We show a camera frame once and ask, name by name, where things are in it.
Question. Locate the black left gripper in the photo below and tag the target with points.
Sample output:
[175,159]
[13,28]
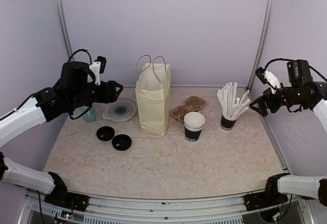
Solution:
[109,94]

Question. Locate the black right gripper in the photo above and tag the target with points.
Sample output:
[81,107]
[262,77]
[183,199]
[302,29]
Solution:
[267,96]

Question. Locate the black plastic cup lid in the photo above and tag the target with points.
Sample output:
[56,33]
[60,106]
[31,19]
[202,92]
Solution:
[105,133]

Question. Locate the black paper coffee cup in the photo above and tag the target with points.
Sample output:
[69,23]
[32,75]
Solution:
[194,119]

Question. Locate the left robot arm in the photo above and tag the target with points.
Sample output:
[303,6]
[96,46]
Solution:
[79,86]

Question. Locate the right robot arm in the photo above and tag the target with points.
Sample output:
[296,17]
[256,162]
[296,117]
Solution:
[307,94]

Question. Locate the cream paper takeout bag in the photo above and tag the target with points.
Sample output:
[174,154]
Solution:
[153,89]

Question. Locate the white wrapped straws bundle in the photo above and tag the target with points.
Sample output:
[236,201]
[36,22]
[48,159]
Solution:
[232,106]

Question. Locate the blue translucent cup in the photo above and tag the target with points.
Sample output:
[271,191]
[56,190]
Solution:
[90,115]

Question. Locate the black cup holding straws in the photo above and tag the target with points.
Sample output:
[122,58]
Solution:
[227,123]

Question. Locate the brown cardboard cup carrier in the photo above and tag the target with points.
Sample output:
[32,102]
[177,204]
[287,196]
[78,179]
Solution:
[191,104]

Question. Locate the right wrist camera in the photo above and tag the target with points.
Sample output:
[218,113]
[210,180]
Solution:
[267,77]

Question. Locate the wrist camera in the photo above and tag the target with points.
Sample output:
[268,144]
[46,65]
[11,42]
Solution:
[96,68]
[267,77]

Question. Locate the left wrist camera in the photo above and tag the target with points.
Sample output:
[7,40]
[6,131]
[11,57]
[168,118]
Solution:
[96,68]

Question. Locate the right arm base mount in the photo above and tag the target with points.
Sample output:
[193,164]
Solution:
[259,200]

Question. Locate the aluminium front frame rail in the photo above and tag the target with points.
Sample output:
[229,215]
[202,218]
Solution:
[108,209]

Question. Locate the right aluminium frame post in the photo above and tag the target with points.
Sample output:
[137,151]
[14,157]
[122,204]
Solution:
[262,41]

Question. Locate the aluminium frame post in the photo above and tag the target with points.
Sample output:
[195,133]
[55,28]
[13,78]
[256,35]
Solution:
[262,41]
[63,27]

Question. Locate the left aluminium frame post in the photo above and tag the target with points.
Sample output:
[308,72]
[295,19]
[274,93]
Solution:
[63,27]

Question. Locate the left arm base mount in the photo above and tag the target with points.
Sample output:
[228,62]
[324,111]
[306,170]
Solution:
[68,200]

